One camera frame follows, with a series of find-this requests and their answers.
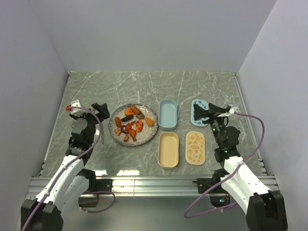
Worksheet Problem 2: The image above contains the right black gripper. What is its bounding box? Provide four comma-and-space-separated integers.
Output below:
193, 103, 229, 146

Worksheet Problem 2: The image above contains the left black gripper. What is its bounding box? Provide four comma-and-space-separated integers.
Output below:
70, 103, 109, 144

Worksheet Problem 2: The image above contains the black sea cucumber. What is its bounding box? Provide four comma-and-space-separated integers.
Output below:
121, 115, 134, 122

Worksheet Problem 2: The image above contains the red-brown meat slab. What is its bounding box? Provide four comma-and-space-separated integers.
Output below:
130, 104, 140, 115

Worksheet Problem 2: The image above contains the dark glazed food piece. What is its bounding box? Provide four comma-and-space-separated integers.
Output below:
136, 112, 145, 119

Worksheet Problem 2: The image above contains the orange fried cutlet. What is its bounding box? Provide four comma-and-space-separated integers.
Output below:
144, 116, 155, 127

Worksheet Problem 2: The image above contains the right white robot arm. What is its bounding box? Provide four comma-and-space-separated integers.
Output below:
193, 103, 288, 231

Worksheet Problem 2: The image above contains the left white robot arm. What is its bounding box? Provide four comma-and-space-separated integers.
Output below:
21, 100, 110, 231

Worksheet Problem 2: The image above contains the blue lunch box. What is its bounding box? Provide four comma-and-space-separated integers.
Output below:
158, 99, 177, 131

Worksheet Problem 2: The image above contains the beige lunch box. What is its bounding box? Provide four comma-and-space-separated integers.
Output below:
158, 132, 179, 169

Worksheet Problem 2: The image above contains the blue patterned lid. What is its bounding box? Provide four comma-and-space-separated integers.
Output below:
191, 99, 209, 127

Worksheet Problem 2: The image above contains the orange oval nugget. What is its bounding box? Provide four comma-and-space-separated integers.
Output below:
115, 117, 122, 128

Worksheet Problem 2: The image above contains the beige patterned lid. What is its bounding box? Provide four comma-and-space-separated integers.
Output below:
185, 131, 206, 166

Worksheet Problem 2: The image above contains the speckled round plate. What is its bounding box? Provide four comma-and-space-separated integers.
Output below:
109, 104, 158, 147

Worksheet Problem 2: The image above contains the bacon piece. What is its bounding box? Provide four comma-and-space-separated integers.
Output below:
123, 135, 129, 142

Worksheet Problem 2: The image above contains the orange drumstick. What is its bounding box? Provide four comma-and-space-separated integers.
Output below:
128, 129, 137, 141

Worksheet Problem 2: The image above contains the spotted orange food piece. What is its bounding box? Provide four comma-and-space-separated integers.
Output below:
135, 120, 143, 132

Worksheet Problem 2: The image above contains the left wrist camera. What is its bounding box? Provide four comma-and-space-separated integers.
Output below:
65, 100, 84, 116

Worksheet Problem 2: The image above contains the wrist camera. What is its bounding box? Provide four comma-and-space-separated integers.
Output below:
226, 104, 239, 115
65, 100, 84, 116

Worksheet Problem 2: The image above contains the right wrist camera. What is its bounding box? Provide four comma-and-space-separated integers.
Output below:
226, 104, 239, 115

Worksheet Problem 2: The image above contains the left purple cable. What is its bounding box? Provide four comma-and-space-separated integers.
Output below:
21, 107, 116, 231

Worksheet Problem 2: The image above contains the purple cable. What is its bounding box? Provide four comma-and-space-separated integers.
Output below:
21, 107, 116, 231
184, 111, 265, 218

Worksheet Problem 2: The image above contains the aluminium frame rail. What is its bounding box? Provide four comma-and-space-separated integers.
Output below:
26, 175, 279, 199

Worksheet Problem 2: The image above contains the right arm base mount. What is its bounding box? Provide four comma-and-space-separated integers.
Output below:
193, 168, 231, 207

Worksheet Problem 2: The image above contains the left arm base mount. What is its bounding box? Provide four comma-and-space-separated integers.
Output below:
78, 169, 113, 208

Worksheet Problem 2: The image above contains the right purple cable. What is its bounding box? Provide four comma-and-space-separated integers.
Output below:
184, 111, 265, 218

